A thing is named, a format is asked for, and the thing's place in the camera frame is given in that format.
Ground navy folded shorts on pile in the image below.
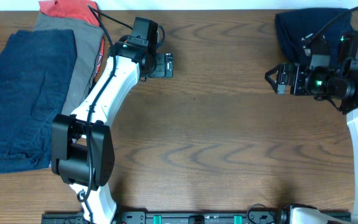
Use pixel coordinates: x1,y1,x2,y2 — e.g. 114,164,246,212
0,29,77,174

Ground navy blue shorts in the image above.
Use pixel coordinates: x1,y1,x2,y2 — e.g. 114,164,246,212
275,8,352,68

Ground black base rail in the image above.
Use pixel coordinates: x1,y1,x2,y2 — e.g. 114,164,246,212
41,203,352,224

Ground grey folded garment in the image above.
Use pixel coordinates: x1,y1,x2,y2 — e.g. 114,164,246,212
34,14,104,115

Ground red folded garment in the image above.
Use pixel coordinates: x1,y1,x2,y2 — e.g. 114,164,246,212
34,1,104,80

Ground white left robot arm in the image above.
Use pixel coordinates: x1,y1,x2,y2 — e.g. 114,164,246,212
42,17,173,223

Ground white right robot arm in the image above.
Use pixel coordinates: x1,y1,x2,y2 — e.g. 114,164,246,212
265,30,358,223

